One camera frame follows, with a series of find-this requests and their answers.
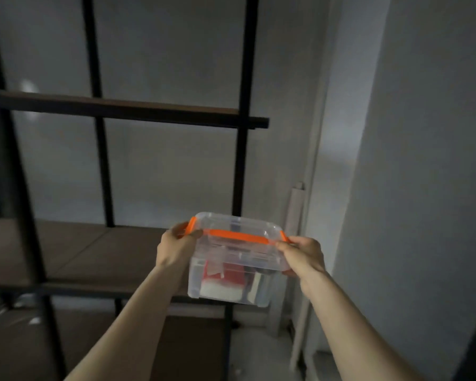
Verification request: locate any clear storage box orange handle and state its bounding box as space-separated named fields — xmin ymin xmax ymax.
xmin=182 ymin=212 xmax=293 ymax=308

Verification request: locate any person's left forearm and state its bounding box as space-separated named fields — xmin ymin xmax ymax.
xmin=63 ymin=264 xmax=189 ymax=381

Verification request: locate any person's right hand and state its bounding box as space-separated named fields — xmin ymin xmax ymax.
xmin=275 ymin=235 xmax=327 ymax=279

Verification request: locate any red white item in box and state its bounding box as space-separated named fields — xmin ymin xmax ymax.
xmin=198 ymin=261 xmax=252 ymax=302

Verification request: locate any person's left hand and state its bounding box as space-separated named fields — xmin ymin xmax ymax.
xmin=155 ymin=221 xmax=204 ymax=276

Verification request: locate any black metal shelving rack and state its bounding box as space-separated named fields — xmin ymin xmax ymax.
xmin=0 ymin=0 xmax=270 ymax=381

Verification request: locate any person's right forearm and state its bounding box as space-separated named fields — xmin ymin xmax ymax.
xmin=297 ymin=270 xmax=425 ymax=381

